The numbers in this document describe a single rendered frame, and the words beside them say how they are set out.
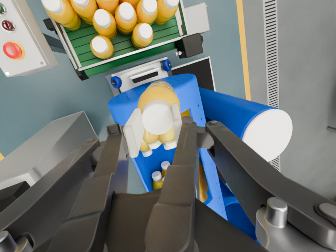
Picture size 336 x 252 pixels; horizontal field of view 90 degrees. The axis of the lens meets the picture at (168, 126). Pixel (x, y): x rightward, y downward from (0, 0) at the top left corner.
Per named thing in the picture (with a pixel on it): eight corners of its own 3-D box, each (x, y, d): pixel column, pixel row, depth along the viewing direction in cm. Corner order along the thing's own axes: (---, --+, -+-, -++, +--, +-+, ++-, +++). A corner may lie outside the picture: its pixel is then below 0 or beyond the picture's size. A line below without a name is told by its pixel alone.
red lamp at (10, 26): (7, 32, 40) (4, 31, 38) (1, 22, 39) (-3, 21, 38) (17, 30, 40) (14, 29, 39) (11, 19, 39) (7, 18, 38)
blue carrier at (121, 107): (172, 239, 97) (191, 301, 71) (108, 95, 63) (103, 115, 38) (215, 217, 102) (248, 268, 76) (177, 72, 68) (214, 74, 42)
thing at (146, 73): (130, 81, 66) (132, 84, 55) (128, 75, 65) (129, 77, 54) (154, 73, 67) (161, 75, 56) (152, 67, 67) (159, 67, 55)
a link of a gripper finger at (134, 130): (138, 157, 15) (130, 159, 15) (145, 130, 22) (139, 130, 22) (131, 127, 14) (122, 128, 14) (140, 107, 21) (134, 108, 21)
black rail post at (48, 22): (57, 34, 58) (47, 30, 51) (52, 25, 57) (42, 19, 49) (63, 33, 58) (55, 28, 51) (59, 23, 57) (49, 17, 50)
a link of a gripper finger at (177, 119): (173, 121, 14) (181, 120, 14) (171, 103, 21) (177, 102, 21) (177, 152, 15) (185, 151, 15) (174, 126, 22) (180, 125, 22)
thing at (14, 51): (11, 61, 41) (8, 60, 40) (2, 45, 40) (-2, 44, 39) (26, 56, 42) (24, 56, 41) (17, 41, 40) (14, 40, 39)
